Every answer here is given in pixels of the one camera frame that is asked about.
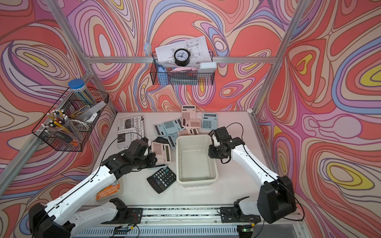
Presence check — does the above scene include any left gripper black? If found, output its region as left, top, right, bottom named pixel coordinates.
left=131, top=151, right=159, bottom=170

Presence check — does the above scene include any pink calculator front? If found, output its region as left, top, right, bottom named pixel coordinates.
left=151, top=142, right=172, bottom=164

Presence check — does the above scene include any pink calculator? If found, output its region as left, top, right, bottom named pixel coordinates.
left=151, top=142, right=172, bottom=164
left=181, top=105, right=197, bottom=120
left=182, top=118, right=201, bottom=129
left=178, top=129, right=199, bottom=136

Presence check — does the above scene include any black calculator front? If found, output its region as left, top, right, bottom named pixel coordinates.
left=146, top=167, right=177, bottom=194

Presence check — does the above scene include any black calculator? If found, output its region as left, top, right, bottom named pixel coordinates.
left=153, top=136, right=169, bottom=144
left=146, top=167, right=177, bottom=194

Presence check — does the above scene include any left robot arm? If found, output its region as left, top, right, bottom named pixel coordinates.
left=28, top=137, right=157, bottom=238

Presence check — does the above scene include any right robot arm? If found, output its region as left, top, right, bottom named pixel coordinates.
left=208, top=127, right=297, bottom=224

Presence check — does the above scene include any light blue calculator lower centre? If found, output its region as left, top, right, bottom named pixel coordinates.
left=166, top=133, right=178, bottom=148

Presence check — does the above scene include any white plastic storage box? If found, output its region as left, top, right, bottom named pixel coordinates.
left=176, top=134, right=219, bottom=187

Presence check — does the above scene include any light blue calculator back right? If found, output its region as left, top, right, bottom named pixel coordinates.
left=201, top=113, right=218, bottom=130

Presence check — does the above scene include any light blue calculator far left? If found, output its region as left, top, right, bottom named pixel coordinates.
left=154, top=124, right=167, bottom=137

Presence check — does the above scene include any pink calculator behind box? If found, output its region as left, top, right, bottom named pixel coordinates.
left=178, top=129, right=199, bottom=136

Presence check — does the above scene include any light blue calculator centre top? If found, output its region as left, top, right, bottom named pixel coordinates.
left=163, top=118, right=185, bottom=135

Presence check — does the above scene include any pink calculator back tilted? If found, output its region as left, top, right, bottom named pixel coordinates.
left=182, top=118, right=201, bottom=129

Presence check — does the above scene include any pink calculator back top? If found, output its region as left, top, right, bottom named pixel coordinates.
left=181, top=105, right=197, bottom=120

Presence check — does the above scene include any orange paperback book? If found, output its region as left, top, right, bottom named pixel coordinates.
left=96, top=179, right=124, bottom=202

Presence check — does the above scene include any white rounded device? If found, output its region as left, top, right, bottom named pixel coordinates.
left=197, top=62, right=217, bottom=73

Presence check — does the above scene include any white stapler in basket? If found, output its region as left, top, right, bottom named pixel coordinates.
left=71, top=101, right=106, bottom=122

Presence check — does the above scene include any white paper drawing sheet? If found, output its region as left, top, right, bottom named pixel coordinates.
left=155, top=36, right=212, bottom=67

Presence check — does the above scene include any black round clock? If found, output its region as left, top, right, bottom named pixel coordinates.
left=174, top=49, right=191, bottom=67

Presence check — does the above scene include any clear cup of pencils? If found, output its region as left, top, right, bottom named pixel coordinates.
left=41, top=110, right=83, bottom=145

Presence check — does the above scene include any blue lid pencil jar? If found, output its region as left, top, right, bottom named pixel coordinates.
left=68, top=79, right=96, bottom=107

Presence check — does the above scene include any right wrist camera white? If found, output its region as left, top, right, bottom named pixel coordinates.
left=209, top=131, right=220, bottom=147

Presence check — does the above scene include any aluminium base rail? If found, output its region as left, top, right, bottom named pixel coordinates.
left=72, top=205, right=311, bottom=238

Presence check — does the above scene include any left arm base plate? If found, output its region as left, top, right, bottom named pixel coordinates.
left=104, top=208, right=143, bottom=224

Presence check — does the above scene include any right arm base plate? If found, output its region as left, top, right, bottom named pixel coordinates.
left=217, top=206, right=261, bottom=224

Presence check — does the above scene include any black wire basket back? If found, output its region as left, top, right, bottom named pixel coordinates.
left=150, top=52, right=215, bottom=86

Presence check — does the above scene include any black wire basket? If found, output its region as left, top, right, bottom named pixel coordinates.
left=150, top=52, right=215, bottom=86
left=32, top=87, right=109, bottom=152

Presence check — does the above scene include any black wire basket left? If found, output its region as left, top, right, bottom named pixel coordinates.
left=32, top=87, right=109, bottom=152

